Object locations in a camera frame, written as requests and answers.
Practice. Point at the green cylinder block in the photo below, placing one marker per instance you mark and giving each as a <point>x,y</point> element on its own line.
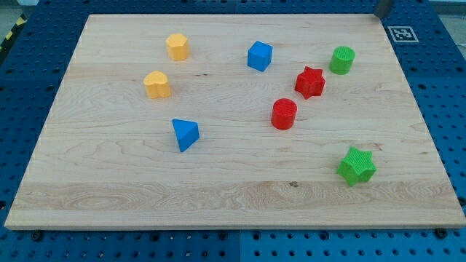
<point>342,60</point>

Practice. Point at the wooden board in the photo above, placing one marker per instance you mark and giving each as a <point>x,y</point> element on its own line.
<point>108,159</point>

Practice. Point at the blue triangle block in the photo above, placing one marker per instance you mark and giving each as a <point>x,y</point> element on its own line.
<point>186,133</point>

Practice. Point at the red cylinder block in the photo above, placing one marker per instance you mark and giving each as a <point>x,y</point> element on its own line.
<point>283,113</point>

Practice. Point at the blue cube block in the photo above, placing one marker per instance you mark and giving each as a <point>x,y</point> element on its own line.
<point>259,56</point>

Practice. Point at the yellow heart block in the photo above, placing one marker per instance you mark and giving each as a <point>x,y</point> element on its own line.
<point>157,85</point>

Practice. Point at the red star block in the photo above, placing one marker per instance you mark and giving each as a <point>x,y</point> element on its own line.
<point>310,82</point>

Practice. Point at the yellow hexagon block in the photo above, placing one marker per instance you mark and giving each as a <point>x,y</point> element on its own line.
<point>177,46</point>

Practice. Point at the green star block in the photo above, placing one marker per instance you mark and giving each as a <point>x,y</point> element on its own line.
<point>357,166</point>

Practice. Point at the white fiducial marker tag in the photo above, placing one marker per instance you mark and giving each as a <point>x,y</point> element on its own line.
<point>402,34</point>

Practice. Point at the grey robot pusher tip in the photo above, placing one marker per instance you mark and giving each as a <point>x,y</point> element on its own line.
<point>383,8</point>

